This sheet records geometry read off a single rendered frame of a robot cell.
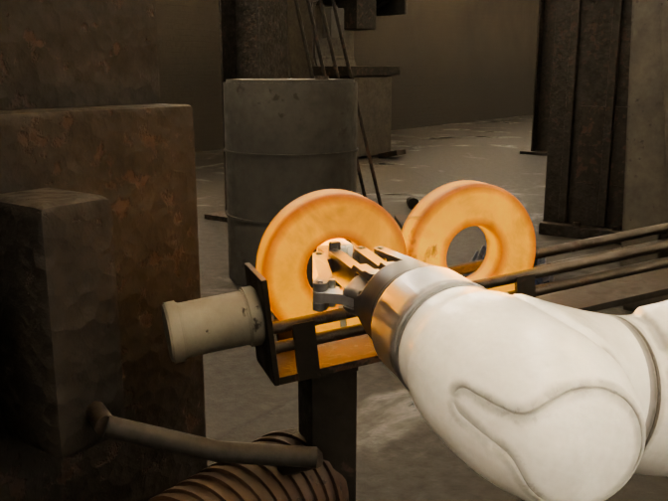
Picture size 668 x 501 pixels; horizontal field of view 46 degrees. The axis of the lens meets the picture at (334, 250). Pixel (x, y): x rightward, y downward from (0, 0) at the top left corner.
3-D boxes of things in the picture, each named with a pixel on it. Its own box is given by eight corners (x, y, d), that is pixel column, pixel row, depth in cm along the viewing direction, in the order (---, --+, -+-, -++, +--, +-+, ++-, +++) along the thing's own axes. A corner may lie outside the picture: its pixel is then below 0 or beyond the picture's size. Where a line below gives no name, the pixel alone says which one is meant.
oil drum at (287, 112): (200, 279, 351) (192, 76, 331) (284, 254, 397) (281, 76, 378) (303, 301, 317) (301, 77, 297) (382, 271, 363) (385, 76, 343)
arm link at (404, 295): (507, 396, 57) (468, 364, 63) (516, 277, 55) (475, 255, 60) (394, 414, 54) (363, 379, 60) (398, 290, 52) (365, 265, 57)
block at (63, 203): (-5, 434, 77) (-30, 194, 72) (65, 408, 83) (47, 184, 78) (61, 466, 71) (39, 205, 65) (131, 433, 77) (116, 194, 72)
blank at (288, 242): (245, 200, 76) (252, 207, 73) (391, 176, 80) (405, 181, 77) (263, 346, 80) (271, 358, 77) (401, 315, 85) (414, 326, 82)
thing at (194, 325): (167, 352, 78) (158, 295, 77) (254, 333, 81) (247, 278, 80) (176, 373, 73) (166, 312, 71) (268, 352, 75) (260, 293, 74)
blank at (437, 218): (388, 191, 81) (401, 196, 78) (518, 168, 86) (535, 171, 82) (401, 330, 85) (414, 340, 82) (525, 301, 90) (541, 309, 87)
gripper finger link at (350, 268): (385, 317, 66) (370, 319, 65) (337, 279, 76) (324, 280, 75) (387, 273, 65) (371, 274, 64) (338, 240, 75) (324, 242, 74)
